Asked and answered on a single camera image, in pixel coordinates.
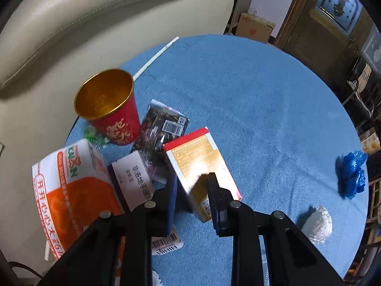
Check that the green candy wrapper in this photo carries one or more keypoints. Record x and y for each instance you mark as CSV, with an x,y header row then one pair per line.
x,y
95,137

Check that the red paper cup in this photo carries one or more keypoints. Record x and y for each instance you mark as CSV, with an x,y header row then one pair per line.
x,y
119,125

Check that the dark metal chair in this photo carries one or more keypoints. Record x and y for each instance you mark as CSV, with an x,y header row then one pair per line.
x,y
358,86

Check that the blue plastic bag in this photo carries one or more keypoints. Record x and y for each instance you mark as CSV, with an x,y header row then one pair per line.
x,y
352,174

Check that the white plastic bag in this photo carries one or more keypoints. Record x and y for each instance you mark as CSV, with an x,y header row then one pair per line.
x,y
318,225

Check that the grey wooden crib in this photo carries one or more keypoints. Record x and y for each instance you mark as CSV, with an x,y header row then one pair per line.
x,y
241,3

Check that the white tissue sheets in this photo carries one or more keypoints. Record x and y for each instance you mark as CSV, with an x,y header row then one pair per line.
x,y
155,278

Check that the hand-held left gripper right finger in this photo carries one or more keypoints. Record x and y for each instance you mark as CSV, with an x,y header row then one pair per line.
x,y
218,216

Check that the white medicine box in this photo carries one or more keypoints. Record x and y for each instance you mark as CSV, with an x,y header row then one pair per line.
x,y
134,175

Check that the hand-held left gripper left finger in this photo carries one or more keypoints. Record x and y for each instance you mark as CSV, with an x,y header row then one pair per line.
x,y
171,208

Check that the white paper straw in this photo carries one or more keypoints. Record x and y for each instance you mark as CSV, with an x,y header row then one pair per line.
x,y
154,59
46,251

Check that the yellow juice carton box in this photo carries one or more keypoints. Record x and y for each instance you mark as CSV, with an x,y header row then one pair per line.
x,y
370,143

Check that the dark snack packet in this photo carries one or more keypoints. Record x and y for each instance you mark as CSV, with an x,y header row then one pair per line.
x,y
160,128

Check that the wooden stained-glass door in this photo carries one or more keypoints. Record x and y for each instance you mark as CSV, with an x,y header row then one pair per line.
x,y
324,26

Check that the brown cardboard box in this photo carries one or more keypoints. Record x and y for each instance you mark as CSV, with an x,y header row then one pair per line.
x,y
254,28

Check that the orange red cardboard box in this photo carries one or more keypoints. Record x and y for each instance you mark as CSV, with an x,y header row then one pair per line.
x,y
196,158

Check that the small glass jar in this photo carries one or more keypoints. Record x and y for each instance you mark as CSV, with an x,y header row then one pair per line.
x,y
252,11

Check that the cream leather sofa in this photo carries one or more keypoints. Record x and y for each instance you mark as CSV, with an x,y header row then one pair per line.
x,y
89,35

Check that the orange white tissue pack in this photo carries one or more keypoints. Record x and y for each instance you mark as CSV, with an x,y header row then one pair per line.
x,y
74,190

